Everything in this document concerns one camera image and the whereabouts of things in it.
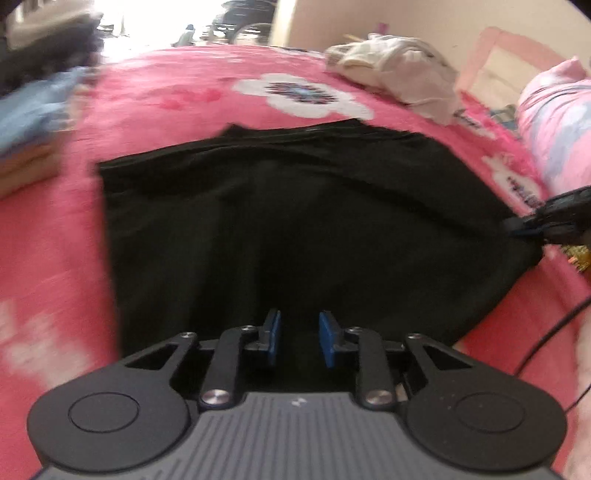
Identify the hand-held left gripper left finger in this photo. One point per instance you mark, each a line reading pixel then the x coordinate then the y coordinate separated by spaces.
pixel 274 338

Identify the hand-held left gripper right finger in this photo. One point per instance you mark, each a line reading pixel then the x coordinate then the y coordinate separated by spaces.
pixel 328 342

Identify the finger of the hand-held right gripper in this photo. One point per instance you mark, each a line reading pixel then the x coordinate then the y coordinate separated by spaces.
pixel 563 203
pixel 563 235

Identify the black t-shirt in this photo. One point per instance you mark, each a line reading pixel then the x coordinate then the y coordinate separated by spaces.
pixel 300 221

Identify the pile of white clothes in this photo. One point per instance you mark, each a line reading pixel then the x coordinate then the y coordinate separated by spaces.
pixel 406 69

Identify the pink pillow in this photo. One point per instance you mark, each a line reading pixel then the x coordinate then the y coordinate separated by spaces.
pixel 558 120

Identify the blue checkered pillow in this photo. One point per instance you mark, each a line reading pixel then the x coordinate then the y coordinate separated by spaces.
pixel 505 117

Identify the pale pink fluffy clothing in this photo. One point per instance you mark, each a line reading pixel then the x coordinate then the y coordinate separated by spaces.
pixel 581 429

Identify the pink floral blanket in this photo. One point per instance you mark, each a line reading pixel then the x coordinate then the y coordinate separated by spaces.
pixel 161 106

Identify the beige folded garment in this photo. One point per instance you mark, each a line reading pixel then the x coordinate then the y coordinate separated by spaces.
pixel 23 175

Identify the small grey object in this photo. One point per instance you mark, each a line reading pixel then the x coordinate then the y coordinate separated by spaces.
pixel 184 34

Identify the black wheelchair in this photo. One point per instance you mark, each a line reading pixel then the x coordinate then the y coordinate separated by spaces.
pixel 242 14

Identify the light blue folded shirt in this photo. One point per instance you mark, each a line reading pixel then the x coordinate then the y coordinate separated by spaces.
pixel 32 110

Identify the dark grey folded garment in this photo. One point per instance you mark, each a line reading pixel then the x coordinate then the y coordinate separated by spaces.
pixel 46 62

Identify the white folded garment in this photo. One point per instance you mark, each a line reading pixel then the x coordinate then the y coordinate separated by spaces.
pixel 41 25

